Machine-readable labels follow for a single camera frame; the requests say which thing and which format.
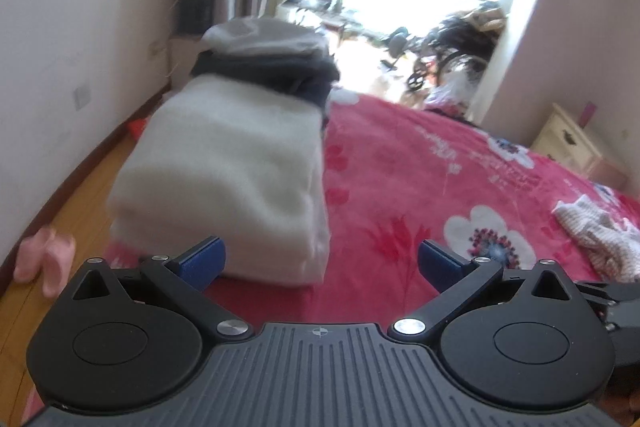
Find white plastic bag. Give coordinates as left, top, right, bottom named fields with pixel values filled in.
left=429, top=71, right=482, bottom=108

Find pale checkered garment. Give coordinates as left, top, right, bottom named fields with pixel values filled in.
left=552, top=194, right=640, bottom=283

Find red floral blanket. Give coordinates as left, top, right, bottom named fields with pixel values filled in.
left=107, top=89, right=640, bottom=328

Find dark grey folded clothes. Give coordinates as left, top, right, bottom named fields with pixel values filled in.
left=192, top=49, right=342, bottom=130

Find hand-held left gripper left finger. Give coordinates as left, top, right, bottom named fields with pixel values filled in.
left=71, top=236, right=252, bottom=343

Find black wheelchair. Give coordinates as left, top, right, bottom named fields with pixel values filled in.
left=406, top=9, right=507, bottom=94

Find small bedside cabinet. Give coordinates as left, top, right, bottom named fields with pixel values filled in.
left=166, top=33, right=212, bottom=91

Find light grey folded jacket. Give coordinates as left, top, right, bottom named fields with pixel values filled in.
left=202, top=17, right=323, bottom=58

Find pink slipper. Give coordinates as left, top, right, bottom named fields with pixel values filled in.
left=42, top=234, right=77, bottom=299
left=12, top=227, right=57, bottom=284

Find folding table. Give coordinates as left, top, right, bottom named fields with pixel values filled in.
left=279, top=0, right=352, bottom=44

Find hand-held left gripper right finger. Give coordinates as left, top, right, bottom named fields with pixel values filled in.
left=388, top=239, right=582, bottom=343

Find white fleece garment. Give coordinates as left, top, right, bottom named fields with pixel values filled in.
left=107, top=74, right=332, bottom=289

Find cream nightstand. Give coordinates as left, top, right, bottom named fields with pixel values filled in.
left=530, top=103, right=631, bottom=188

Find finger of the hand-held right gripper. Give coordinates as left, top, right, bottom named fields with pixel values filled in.
left=574, top=280, right=640, bottom=309

